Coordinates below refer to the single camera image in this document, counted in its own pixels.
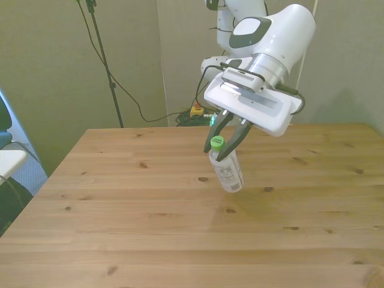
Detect black tripod stand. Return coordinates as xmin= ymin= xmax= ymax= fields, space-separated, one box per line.
xmin=76 ymin=0 xmax=125 ymax=129

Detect coiled dark cable bundle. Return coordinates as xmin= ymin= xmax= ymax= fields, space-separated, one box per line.
xmin=175 ymin=111 xmax=215 ymax=128

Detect yellow emergency stop button box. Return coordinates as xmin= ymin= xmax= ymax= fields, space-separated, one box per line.
xmin=189 ymin=103 xmax=206 ymax=118

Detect clear green-capped water bottle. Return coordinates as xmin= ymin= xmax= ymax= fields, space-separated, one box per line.
xmin=208 ymin=135 xmax=245 ymax=194

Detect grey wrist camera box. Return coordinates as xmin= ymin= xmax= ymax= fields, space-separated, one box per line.
xmin=221 ymin=67 xmax=266 ymax=94

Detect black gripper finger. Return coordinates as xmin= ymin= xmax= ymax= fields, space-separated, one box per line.
xmin=203 ymin=109 xmax=234 ymax=154
xmin=217 ymin=118 xmax=254 ymax=162

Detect long black tripod cable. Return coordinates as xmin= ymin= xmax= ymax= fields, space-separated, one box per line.
xmin=76 ymin=0 xmax=181 ymax=123

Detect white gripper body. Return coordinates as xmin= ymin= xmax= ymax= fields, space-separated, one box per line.
xmin=203 ymin=76 xmax=303 ymax=139

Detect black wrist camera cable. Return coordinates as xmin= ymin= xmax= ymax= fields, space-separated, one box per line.
xmin=195 ymin=62 xmax=307 ymax=116

